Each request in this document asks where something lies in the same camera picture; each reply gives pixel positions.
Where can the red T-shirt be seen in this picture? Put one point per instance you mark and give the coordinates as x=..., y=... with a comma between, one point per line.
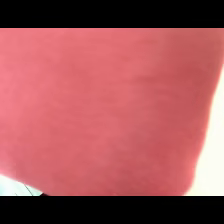
x=100, y=110

